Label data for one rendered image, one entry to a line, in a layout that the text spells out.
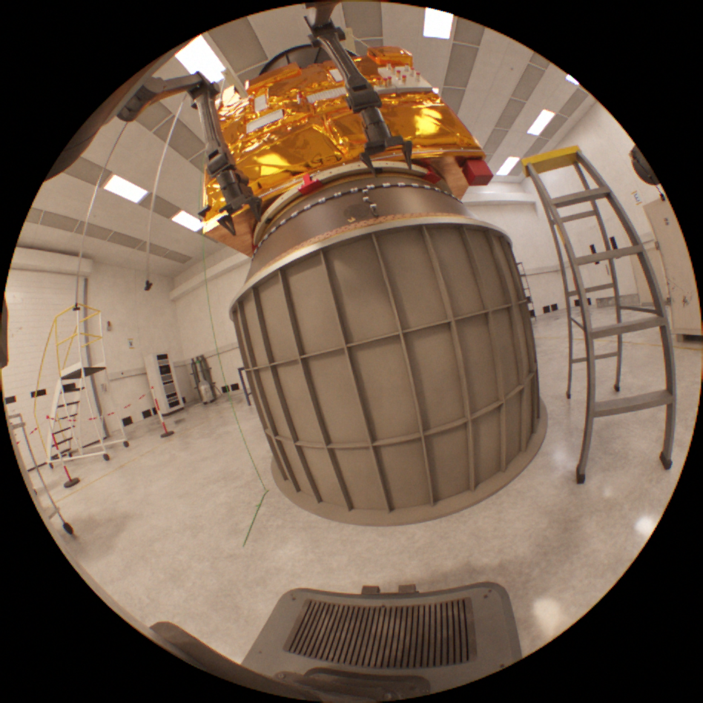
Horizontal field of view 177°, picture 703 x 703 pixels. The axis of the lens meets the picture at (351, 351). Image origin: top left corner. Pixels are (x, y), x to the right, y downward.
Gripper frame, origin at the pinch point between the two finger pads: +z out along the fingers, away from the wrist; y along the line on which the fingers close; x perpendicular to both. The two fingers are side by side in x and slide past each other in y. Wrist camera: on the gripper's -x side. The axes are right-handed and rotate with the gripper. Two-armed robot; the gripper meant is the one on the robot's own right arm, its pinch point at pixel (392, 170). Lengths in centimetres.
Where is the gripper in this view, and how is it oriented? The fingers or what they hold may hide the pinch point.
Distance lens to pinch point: 67.5
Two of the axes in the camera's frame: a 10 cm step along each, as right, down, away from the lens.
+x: -0.5, 5.7, -8.2
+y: -9.5, 2.3, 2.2
